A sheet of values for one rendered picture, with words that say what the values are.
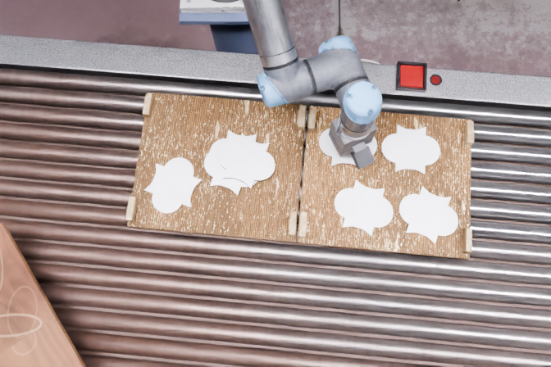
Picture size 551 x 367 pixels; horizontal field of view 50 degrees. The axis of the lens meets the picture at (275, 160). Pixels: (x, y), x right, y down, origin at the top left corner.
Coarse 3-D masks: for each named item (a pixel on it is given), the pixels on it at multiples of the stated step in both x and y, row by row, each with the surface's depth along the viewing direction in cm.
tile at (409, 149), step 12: (396, 132) 146; (408, 132) 146; (420, 132) 146; (384, 144) 145; (396, 144) 145; (408, 144) 145; (420, 144) 145; (432, 144) 145; (384, 156) 145; (396, 156) 144; (408, 156) 144; (420, 156) 144; (432, 156) 144; (396, 168) 143; (408, 168) 143; (420, 168) 143
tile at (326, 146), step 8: (328, 136) 146; (320, 144) 145; (328, 144) 145; (368, 144) 145; (376, 144) 145; (328, 152) 144; (336, 152) 144; (336, 160) 144; (344, 160) 144; (352, 160) 144
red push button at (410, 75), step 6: (402, 66) 152; (408, 66) 152; (414, 66) 152; (420, 66) 152; (402, 72) 151; (408, 72) 151; (414, 72) 151; (420, 72) 151; (402, 78) 151; (408, 78) 151; (414, 78) 151; (420, 78) 151; (402, 84) 151; (408, 84) 151; (414, 84) 151; (420, 84) 151
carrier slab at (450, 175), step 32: (320, 128) 147; (384, 128) 147; (416, 128) 147; (448, 128) 147; (320, 160) 145; (384, 160) 145; (448, 160) 145; (320, 192) 143; (384, 192) 143; (416, 192) 143; (448, 192) 142; (320, 224) 141; (448, 256) 139
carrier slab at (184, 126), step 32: (160, 96) 150; (192, 96) 150; (160, 128) 148; (192, 128) 148; (224, 128) 148; (256, 128) 147; (288, 128) 147; (160, 160) 146; (192, 160) 146; (288, 160) 145; (224, 192) 143; (256, 192) 143; (288, 192) 143; (128, 224) 142; (160, 224) 142; (192, 224) 141; (224, 224) 141; (256, 224) 141; (288, 224) 141
